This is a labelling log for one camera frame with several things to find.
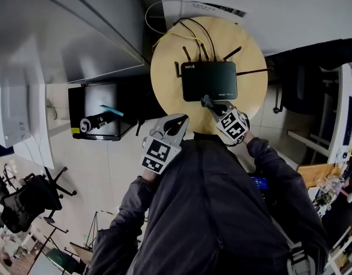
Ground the round wooden table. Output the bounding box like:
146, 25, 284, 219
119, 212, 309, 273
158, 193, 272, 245
150, 15, 269, 135

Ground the black mesh office chair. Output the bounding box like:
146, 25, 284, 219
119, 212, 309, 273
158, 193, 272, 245
0, 166, 78, 235

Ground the black keyboard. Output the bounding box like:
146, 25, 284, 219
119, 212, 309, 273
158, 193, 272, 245
343, 96, 352, 146

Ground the white cable loop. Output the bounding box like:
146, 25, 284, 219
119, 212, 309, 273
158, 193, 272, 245
145, 0, 184, 36

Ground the grey shoulder bag strap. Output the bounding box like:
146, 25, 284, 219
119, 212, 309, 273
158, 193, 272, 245
286, 242, 318, 275

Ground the black backpack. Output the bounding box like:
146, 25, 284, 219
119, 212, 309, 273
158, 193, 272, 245
117, 81, 168, 138

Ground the person's left forearm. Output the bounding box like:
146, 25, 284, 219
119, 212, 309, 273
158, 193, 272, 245
112, 169, 162, 226

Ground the yellow network cable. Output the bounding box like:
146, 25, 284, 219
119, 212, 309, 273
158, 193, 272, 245
152, 32, 204, 50

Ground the black box cabinet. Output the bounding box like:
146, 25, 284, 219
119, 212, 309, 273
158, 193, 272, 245
68, 83, 136, 142

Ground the black cylinder flashlight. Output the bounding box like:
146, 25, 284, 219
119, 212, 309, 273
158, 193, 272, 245
80, 113, 120, 134

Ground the black tripod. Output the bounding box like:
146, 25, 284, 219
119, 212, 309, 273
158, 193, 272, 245
84, 210, 100, 252

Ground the grey cloth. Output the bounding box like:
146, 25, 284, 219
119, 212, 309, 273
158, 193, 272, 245
200, 94, 220, 110

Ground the white side cabinet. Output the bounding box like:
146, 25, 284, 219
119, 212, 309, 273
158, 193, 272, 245
14, 84, 55, 170

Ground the teal strip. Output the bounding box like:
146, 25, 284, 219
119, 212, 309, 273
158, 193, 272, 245
99, 104, 125, 118

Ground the white office desk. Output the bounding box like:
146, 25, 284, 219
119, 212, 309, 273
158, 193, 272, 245
287, 63, 352, 166

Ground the black router with antennas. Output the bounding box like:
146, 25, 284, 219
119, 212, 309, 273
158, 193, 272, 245
174, 43, 275, 103

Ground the person's right forearm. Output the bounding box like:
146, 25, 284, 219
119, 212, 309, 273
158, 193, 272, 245
241, 130, 311, 200

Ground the person's dark jacket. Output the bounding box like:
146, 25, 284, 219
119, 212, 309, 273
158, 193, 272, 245
88, 132, 330, 275

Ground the blue lit screen device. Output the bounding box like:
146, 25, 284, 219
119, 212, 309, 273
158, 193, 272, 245
250, 176, 270, 191

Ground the wooden desk board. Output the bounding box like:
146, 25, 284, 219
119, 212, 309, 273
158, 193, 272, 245
297, 163, 346, 189

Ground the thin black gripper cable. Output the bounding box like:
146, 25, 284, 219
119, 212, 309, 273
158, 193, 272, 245
226, 135, 246, 148

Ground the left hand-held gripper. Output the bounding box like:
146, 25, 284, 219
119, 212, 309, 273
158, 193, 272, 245
140, 113, 190, 175

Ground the white paper wall notice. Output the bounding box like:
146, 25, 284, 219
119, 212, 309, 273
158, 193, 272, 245
181, 0, 248, 18

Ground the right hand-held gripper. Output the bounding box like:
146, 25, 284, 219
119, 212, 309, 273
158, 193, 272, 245
208, 101, 250, 141

